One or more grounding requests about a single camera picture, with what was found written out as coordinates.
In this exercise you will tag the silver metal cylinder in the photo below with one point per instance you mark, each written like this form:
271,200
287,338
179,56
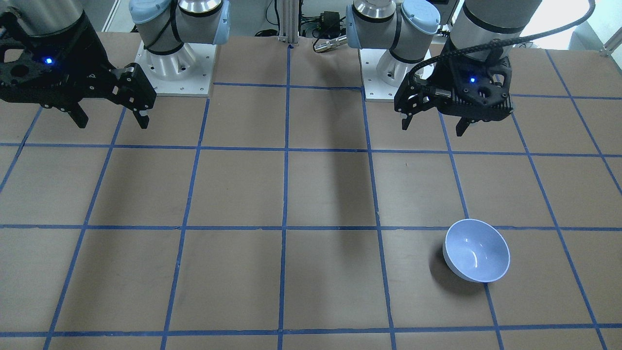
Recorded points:
331,44

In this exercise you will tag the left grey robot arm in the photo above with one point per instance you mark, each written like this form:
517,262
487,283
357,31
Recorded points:
409,28

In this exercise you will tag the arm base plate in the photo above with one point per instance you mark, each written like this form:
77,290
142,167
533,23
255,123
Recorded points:
382,74
186,73

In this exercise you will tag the blue bowl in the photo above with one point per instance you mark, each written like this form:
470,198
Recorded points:
475,251

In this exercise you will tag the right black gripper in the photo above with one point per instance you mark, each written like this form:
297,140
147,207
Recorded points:
83,58

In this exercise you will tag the aluminium frame post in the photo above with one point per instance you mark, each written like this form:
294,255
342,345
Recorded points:
288,21

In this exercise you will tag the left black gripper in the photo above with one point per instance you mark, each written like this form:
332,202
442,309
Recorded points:
443,73

